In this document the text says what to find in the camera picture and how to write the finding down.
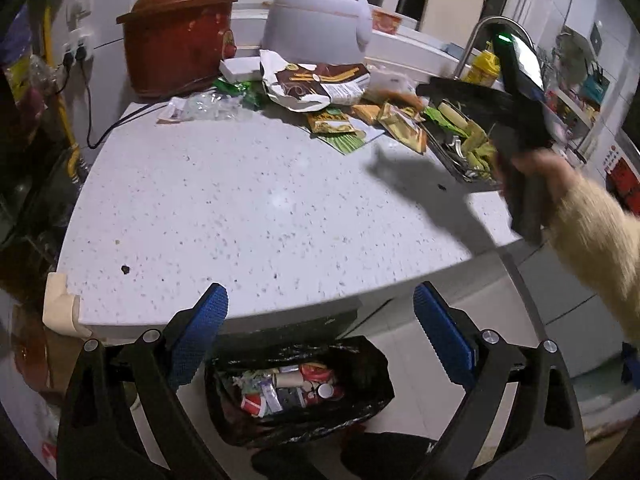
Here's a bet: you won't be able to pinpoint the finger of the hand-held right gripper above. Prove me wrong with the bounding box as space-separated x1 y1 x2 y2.
416 79 518 126

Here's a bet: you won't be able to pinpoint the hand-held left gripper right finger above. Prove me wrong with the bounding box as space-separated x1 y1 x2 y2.
413 281 587 480

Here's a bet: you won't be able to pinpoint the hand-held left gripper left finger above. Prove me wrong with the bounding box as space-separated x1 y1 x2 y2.
56 282 230 480

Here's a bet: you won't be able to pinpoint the black plastic garbage bag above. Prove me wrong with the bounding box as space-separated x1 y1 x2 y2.
204 336 393 448

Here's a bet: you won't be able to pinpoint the orange snack packet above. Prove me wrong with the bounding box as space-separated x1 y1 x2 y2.
351 102 387 125

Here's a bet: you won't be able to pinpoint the yellow snack packet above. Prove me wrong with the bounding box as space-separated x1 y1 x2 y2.
306 108 357 136

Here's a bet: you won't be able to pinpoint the brown and white snack bag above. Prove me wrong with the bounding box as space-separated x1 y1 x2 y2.
259 50 372 112

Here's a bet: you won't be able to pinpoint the person's right hand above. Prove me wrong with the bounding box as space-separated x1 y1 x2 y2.
497 149 583 201

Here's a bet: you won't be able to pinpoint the yellow squeeze bottle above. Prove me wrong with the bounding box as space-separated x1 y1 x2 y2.
465 50 501 86

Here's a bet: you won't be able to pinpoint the pile of green-yellow wrappers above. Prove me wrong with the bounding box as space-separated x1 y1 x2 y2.
425 102 499 179

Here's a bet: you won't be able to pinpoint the chrome faucet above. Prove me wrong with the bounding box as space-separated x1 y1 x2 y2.
455 16 534 78

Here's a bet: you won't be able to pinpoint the metal tray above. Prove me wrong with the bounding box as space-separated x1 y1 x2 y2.
422 102 502 192

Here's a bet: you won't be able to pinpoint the clear bag with brown food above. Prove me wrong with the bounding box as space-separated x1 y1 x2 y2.
366 66 426 106

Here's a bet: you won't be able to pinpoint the red instant noodle cup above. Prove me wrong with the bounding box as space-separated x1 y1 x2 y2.
371 8 404 36

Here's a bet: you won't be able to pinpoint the heap of discarded packaging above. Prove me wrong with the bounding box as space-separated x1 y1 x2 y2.
227 362 346 418

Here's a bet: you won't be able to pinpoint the green striped packet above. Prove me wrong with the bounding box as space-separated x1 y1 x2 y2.
327 130 368 155

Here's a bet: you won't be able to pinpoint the cream table corner guard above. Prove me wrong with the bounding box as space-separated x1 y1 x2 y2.
42 272 94 339

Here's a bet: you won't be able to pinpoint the brown cardboard box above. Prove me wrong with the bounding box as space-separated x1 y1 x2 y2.
10 305 87 397

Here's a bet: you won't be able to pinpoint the white rice cooker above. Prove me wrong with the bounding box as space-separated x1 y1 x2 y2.
261 0 375 63

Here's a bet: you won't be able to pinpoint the clear plastic wrapper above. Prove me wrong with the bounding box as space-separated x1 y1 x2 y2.
157 92 252 124

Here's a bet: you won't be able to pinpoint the green foil wrapper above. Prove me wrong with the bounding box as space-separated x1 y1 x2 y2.
212 77 268 110

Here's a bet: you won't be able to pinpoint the small white box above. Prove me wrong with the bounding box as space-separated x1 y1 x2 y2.
220 56 264 83

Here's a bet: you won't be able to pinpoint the yellow pipe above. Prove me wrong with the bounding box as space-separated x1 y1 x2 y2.
42 5 83 173

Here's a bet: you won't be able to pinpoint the red-brown clay cooking pot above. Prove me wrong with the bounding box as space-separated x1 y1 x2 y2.
116 0 240 100

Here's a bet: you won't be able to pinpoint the white socket with plug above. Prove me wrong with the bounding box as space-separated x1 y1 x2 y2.
62 30 96 64

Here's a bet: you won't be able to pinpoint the hanging coloured bags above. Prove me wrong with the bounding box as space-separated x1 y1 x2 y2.
0 5 47 113

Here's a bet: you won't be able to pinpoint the kitchen wall rack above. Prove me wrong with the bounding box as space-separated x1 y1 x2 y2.
544 35 617 163

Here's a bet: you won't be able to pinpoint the red wall decoration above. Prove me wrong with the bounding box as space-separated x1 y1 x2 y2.
602 142 637 192

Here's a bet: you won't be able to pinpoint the black power cable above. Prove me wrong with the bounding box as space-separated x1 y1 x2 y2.
54 57 172 151

